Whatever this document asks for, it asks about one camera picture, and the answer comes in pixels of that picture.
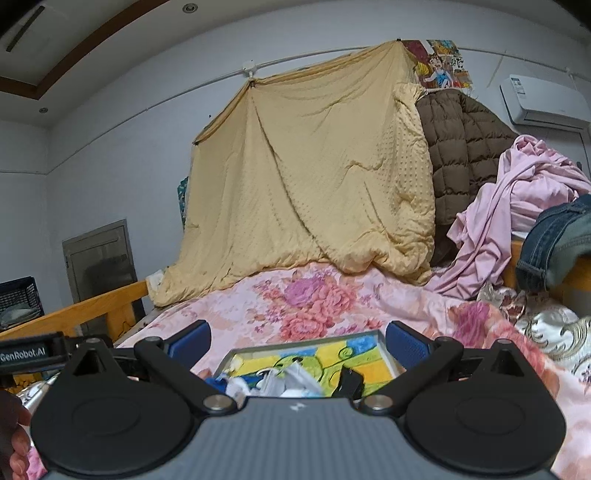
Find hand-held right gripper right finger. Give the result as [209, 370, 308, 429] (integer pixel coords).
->
[361, 320, 530, 417]

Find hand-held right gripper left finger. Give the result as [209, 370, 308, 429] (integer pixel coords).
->
[65, 320, 236, 415]

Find grey tray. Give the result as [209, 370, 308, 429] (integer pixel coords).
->
[201, 329, 408, 401]

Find person's left hand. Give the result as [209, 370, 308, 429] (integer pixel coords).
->
[0, 391, 32, 480]

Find black plastic crate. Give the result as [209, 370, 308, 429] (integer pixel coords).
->
[0, 276, 41, 320]

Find black pouch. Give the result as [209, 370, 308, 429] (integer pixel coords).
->
[335, 364, 365, 400]

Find cartoon print towel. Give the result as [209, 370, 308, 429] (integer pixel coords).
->
[226, 335, 398, 398]

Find pink floral blanket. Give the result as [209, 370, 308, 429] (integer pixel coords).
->
[14, 265, 591, 480]

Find white crumpled cloth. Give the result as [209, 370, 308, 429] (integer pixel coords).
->
[256, 360, 325, 398]

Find grey metal door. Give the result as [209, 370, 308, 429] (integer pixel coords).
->
[62, 219, 139, 337]

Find teal cloth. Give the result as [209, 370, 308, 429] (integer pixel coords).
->
[176, 178, 190, 232]

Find white gold patterned cloth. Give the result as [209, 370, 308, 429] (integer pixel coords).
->
[478, 281, 591, 376]

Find pink cloth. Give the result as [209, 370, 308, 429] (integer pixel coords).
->
[425, 135, 591, 301]

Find blue jeans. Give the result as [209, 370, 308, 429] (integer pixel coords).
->
[516, 194, 591, 294]

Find brown quilted blanket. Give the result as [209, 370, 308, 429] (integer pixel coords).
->
[414, 89, 520, 268]

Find yellow dotted quilt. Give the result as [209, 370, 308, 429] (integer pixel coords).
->
[152, 41, 437, 309]

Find white air conditioner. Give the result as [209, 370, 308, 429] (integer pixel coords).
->
[499, 74, 591, 131]

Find ceiling air vent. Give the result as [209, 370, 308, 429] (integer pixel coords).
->
[4, 4, 48, 52]

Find colourful wall poster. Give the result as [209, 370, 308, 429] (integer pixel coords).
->
[402, 39, 474, 90]

